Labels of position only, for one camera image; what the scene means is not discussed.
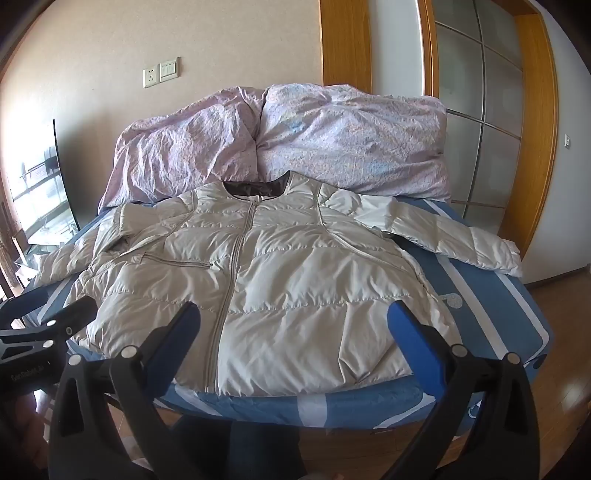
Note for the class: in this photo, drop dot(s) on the frosted glass sliding door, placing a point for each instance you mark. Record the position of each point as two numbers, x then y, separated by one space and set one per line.
466 69

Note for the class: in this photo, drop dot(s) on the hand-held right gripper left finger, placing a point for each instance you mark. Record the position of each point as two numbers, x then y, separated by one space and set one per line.
183 326

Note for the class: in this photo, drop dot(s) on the bed with blue striped sheet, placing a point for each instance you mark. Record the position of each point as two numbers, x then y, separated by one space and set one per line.
489 332

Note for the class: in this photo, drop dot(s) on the cream puffer jacket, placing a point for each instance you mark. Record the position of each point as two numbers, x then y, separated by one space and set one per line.
286 277

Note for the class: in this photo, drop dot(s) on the pink floral quilt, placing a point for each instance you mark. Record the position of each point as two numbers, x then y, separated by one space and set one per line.
323 138

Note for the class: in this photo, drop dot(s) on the wooden bedside cabinet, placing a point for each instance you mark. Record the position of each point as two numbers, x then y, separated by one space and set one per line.
346 41

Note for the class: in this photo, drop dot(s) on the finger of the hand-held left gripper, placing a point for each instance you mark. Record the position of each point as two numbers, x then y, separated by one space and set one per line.
69 323
23 302

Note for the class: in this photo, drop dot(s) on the white wall socket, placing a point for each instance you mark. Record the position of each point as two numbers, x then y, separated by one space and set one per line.
149 76

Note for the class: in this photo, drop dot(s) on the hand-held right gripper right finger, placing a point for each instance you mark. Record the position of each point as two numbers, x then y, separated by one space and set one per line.
408 328

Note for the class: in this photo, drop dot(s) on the white light switch panel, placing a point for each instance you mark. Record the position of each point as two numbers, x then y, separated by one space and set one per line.
169 69

